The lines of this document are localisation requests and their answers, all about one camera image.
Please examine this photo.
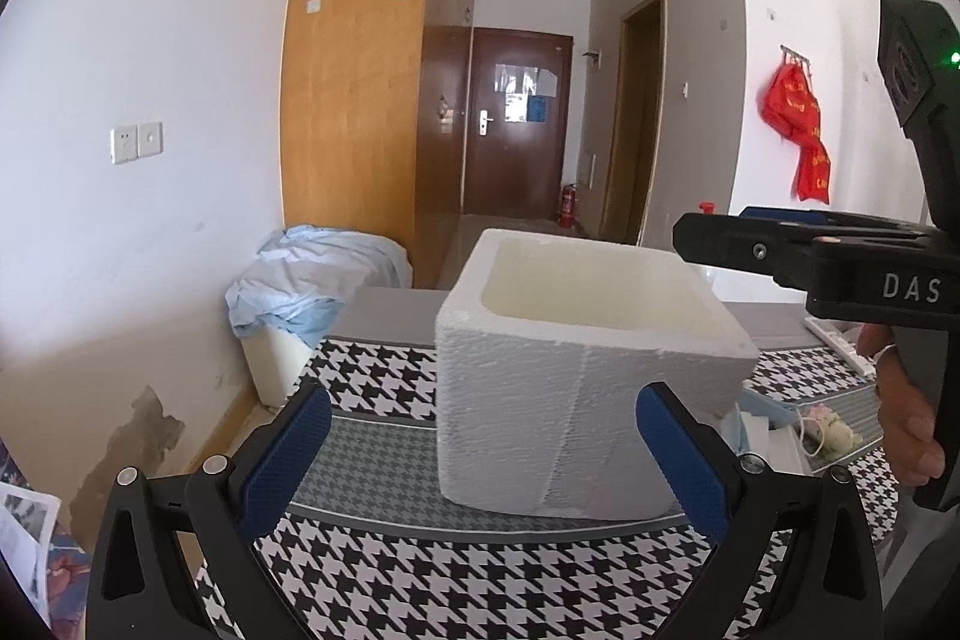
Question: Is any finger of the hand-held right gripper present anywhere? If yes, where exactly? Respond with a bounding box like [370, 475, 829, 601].
[673, 211, 826, 290]
[739, 205, 927, 236]

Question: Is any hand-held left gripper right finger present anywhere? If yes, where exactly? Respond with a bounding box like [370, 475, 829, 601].
[635, 381, 886, 640]

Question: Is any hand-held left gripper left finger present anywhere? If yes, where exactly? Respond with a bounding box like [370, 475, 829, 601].
[86, 381, 333, 640]

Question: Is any stack of blue face masks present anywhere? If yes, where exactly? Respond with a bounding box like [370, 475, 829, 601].
[720, 401, 797, 461]

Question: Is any white foam box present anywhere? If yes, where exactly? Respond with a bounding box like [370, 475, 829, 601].
[435, 227, 760, 521]

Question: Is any person's right hand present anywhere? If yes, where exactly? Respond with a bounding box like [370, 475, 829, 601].
[856, 323, 947, 487]

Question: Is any red plastic bag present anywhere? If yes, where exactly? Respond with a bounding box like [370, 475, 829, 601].
[795, 136, 832, 205]

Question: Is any white power strip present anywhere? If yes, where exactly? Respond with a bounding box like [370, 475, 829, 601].
[806, 316, 875, 375]

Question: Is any white bin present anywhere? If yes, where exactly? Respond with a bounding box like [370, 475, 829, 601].
[240, 321, 317, 408]

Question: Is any red hanging decoration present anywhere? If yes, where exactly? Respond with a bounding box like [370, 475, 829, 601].
[761, 61, 823, 144]

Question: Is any houndstooth table mat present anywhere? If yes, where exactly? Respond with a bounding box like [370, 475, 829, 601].
[201, 287, 920, 640]

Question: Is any small white plush toy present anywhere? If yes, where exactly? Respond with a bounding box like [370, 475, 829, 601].
[799, 404, 863, 459]

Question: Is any dark wooden door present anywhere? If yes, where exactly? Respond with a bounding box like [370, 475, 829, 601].
[463, 26, 575, 218]

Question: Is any printed paper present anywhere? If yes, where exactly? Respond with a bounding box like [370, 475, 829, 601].
[0, 482, 62, 615]

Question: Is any white door notice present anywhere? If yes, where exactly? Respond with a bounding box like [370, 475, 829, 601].
[495, 64, 538, 96]

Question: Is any wooden wardrobe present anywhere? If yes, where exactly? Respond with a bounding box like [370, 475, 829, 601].
[280, 0, 478, 290]

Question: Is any wooden side door frame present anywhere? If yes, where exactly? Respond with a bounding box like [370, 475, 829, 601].
[600, 0, 668, 248]

